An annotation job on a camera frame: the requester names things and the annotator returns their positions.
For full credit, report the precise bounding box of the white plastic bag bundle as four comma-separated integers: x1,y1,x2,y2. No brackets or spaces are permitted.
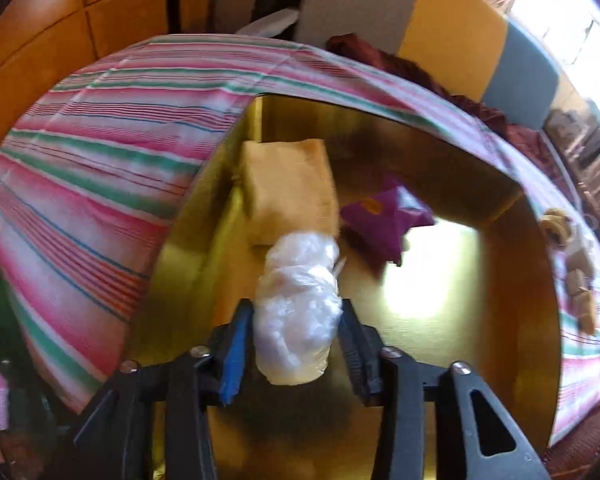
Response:
253,232,342,386

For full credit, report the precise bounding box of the white cardboard box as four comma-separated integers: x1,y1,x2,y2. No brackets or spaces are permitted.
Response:
566,247,597,336

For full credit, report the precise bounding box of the yellow sponge block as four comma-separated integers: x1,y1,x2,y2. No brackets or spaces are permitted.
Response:
239,139,339,246

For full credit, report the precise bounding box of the tricolour headboard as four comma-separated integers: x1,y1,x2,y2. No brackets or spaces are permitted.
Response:
294,0,558,129

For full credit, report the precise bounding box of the purple snack packet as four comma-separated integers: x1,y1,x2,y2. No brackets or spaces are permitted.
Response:
340,177,436,266

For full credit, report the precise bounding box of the dark red blanket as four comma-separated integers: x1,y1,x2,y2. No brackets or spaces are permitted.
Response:
326,34,559,178

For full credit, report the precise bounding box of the yellow plush toy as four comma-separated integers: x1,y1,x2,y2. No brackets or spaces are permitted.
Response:
539,208,574,249

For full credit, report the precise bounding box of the gold metal tin box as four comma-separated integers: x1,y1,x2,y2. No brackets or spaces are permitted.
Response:
123,94,560,479

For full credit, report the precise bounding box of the striped bed sheet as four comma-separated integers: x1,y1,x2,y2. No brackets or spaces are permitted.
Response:
0,35,577,411

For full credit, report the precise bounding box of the wooden wardrobe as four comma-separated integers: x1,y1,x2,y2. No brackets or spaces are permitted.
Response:
0,0,211,143

